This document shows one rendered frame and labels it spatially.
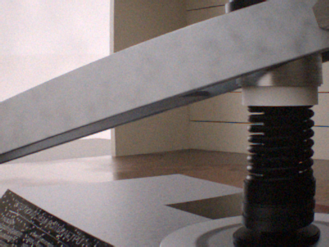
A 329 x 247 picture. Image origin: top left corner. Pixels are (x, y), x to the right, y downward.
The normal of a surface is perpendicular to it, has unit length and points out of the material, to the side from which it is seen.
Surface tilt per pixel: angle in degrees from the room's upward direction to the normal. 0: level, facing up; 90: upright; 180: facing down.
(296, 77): 90
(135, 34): 90
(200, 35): 90
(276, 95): 90
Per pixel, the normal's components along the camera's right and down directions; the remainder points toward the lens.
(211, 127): -0.77, 0.05
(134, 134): 0.64, 0.03
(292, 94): 0.10, 0.05
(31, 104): -0.39, 0.06
